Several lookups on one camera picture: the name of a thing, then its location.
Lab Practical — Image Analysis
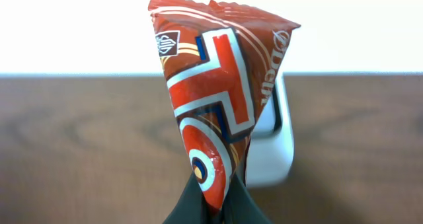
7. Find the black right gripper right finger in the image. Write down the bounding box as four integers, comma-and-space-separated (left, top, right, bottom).
222, 175, 272, 224

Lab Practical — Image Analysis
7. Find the orange chocolate bar wrapper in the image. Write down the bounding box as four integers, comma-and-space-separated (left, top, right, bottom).
148, 0, 298, 213

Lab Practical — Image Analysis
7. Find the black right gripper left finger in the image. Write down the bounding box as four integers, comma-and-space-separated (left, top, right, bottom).
163, 173, 209, 224

